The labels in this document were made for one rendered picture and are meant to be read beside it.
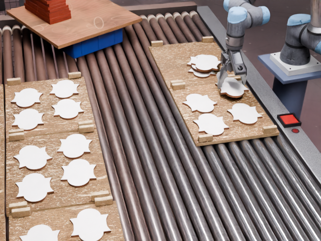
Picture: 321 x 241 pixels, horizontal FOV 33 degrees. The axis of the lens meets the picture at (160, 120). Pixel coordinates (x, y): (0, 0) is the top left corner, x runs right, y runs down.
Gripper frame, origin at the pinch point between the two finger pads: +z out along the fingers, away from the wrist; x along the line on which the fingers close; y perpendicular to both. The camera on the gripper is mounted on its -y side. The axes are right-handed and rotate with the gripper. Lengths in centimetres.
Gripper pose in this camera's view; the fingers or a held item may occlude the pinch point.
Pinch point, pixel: (231, 87)
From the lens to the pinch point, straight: 241.3
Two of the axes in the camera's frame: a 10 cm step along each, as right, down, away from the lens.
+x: -9.7, 1.3, -2.1
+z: -0.2, 8.2, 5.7
